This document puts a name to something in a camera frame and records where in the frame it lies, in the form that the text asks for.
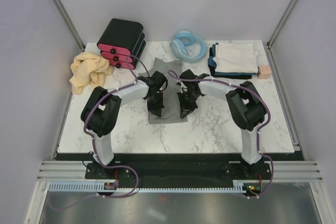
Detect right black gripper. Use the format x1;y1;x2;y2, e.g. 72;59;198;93
177;91;200;118

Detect grey t shirt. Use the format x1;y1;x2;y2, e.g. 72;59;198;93
149;58;188;124

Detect light blue headphones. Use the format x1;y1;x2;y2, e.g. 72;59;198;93
170;30;207;63

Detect black pink drawer box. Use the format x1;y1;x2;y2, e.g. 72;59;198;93
97;18;146;70

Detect yellow t shirt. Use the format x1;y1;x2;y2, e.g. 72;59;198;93
69;52;113;94

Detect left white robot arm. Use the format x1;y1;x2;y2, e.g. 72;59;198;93
80;71;168;178

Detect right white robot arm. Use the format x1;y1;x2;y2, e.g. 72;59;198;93
177;70;268;179

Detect white blue folded t shirt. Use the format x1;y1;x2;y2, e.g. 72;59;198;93
207;41;259;80

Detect pink cube power strip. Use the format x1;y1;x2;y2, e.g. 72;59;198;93
257;65;272;79

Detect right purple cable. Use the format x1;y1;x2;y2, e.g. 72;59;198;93
167;69;276;200

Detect purple cable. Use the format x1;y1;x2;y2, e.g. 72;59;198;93
48;55;152;211
167;69;276;200

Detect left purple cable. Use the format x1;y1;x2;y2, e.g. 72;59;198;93
48;55;152;211

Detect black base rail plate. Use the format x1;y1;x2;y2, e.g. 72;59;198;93
56;153;271;188

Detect light blue cable duct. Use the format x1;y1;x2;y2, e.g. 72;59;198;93
48;182;246;193

